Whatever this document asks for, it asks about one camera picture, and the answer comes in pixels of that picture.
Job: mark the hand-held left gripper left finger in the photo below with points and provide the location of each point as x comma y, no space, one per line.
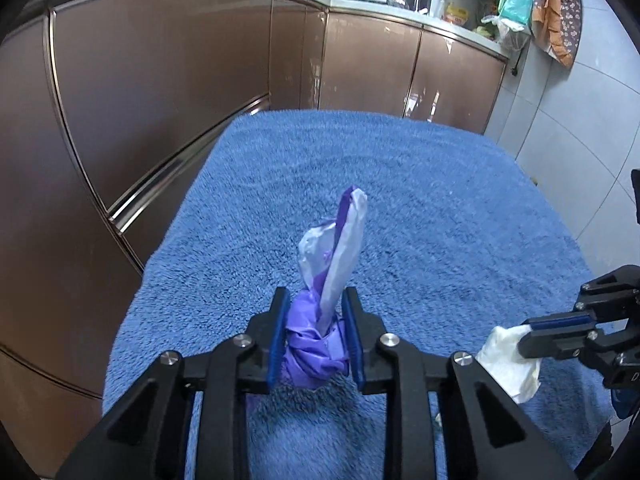
277,345

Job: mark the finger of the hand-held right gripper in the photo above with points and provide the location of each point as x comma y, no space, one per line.
560,321
555,345

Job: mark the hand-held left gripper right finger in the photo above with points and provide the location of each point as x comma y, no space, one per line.
354,345

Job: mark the purple plastic wrapper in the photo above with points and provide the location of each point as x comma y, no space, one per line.
310,350

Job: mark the white tissue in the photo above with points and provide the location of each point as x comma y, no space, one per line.
505,365

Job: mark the blue fleece towel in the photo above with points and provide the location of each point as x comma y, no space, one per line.
400,185

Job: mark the black power plug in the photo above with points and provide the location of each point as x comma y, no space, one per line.
516,67

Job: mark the brown kitchen base cabinet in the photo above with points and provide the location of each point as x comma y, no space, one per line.
150,85

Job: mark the white plastic bag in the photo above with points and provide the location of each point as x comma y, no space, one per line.
507,35

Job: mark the orange patterned apron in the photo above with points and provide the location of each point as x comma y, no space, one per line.
557,15

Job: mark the green plastic bag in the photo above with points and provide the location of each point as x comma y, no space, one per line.
517,5

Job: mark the yellow food packet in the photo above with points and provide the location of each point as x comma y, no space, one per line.
457,14

